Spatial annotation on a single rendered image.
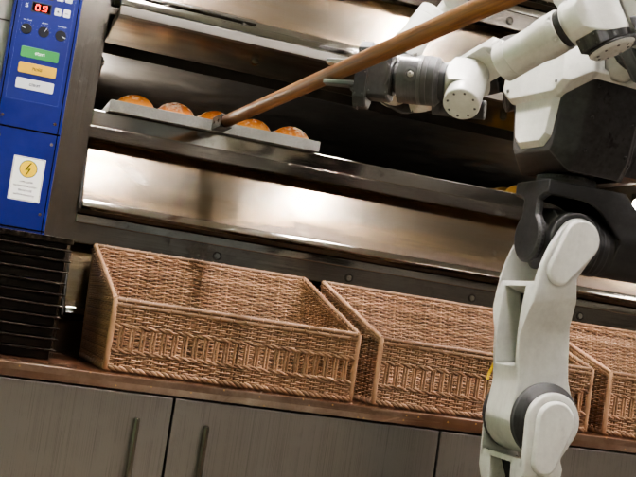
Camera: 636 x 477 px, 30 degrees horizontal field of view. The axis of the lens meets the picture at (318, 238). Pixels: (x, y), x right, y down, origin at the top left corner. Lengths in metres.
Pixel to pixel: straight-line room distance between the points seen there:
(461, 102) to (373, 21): 1.19
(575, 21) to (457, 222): 1.38
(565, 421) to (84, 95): 1.42
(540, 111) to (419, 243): 0.94
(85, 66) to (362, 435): 1.14
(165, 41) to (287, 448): 1.07
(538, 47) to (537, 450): 0.76
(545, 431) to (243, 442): 0.63
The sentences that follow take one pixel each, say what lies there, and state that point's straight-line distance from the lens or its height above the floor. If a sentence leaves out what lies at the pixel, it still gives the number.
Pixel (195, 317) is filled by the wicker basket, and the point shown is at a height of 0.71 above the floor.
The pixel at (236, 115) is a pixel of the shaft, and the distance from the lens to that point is 2.79.
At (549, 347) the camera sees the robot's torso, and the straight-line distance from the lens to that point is 2.34.
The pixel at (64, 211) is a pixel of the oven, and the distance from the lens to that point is 2.96.
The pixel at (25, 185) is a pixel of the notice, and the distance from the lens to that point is 2.92.
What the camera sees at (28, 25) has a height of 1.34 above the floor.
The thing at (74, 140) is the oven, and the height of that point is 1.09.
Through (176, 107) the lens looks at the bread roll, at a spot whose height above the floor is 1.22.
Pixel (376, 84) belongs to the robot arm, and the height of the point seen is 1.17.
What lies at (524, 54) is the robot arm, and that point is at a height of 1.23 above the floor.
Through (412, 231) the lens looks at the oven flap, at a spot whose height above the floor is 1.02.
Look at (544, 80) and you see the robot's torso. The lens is 2.35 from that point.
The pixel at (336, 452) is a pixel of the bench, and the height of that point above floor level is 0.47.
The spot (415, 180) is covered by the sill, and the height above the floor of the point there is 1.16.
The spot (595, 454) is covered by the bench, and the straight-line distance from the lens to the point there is 2.86.
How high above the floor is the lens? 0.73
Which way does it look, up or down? 4 degrees up
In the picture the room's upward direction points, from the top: 9 degrees clockwise
